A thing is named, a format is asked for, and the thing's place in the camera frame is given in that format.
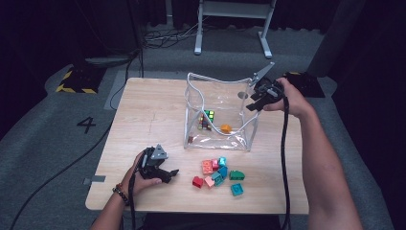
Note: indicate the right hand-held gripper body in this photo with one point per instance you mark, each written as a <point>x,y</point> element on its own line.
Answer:
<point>269,91</point>

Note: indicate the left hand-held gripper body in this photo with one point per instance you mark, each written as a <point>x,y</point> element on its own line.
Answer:
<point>150,166</point>

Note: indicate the red toy block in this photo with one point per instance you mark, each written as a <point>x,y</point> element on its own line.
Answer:
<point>198,182</point>

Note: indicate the large coral toy block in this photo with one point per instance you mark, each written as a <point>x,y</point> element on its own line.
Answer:
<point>207,167</point>

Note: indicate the orange toy block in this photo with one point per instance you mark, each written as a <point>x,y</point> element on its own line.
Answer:
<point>226,128</point>

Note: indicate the magenta toy block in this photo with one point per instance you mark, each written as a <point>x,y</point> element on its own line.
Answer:
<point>215,164</point>

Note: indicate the teal toy block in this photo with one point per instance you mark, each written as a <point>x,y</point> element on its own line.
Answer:
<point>218,179</point>
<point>237,189</point>

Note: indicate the clear plastic bag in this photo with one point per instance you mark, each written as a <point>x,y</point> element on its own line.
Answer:
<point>223,142</point>

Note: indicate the blue toy block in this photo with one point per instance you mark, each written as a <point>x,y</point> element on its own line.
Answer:
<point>223,171</point>

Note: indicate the multicoloured puzzle cube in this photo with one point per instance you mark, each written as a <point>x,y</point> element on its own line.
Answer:
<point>207,120</point>

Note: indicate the green toy block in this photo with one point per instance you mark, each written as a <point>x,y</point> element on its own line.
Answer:
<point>236,175</point>

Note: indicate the person's left hand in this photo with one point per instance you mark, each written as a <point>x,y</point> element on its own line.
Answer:
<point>140,185</point>

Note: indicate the person's right hand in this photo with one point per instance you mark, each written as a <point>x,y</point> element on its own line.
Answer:
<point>293,102</point>

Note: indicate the grey round table grommet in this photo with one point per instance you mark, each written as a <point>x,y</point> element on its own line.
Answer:
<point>243,95</point>

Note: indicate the grey tape strip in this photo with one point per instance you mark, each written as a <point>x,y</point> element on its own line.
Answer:
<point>95,179</point>

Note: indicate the white metal stand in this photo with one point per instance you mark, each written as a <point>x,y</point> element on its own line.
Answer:
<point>234,9</point>

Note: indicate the black yellow striped floor base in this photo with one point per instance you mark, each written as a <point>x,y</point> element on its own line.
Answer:
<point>81,80</point>

